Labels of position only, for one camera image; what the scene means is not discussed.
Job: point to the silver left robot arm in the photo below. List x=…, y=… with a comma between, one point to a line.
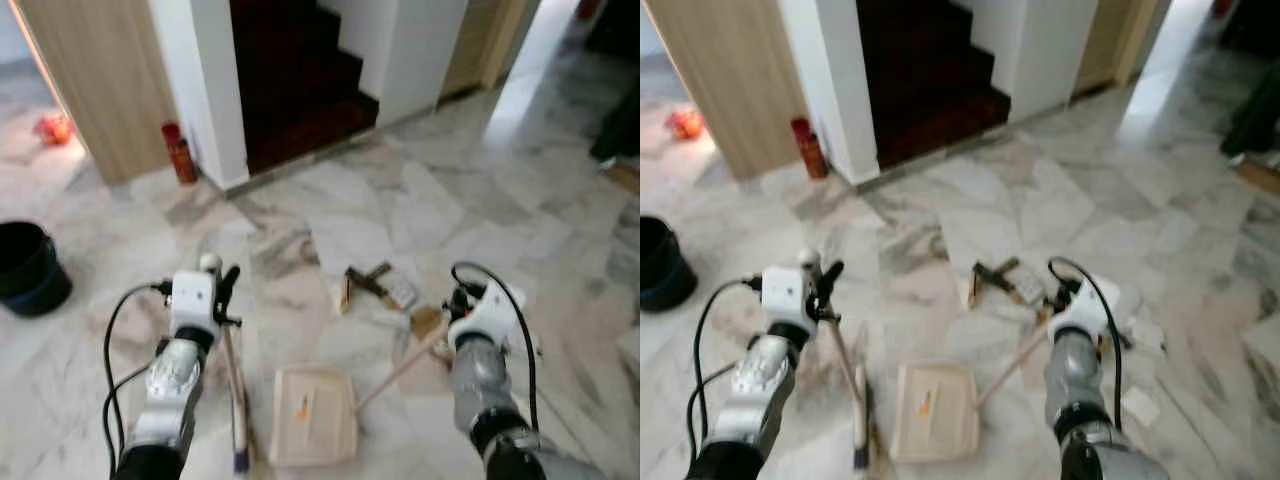
x=755, y=385
x=170, y=390

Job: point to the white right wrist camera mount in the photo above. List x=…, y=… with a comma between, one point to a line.
x=1085, y=310
x=490, y=315

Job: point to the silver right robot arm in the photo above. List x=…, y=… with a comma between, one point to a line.
x=480, y=385
x=1075, y=380

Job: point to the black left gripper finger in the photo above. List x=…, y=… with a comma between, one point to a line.
x=230, y=288
x=830, y=285

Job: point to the small cardboard scrap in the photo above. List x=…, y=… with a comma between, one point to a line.
x=428, y=320

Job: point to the dark wooden stairs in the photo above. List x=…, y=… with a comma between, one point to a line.
x=930, y=85
x=300, y=90

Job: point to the long flat cardboard box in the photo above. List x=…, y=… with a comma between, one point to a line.
x=625, y=178
x=1262, y=175

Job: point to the light wooden door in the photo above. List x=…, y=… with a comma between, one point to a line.
x=1115, y=40
x=480, y=40

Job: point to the red spray can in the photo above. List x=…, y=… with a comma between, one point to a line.
x=809, y=150
x=181, y=155

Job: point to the light wooden wall panel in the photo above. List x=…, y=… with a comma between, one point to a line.
x=100, y=80
x=730, y=80

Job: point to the orange red round object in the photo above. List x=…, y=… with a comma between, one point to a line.
x=54, y=129
x=685, y=124

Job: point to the black plastic bucket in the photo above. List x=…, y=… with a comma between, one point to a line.
x=662, y=265
x=30, y=270

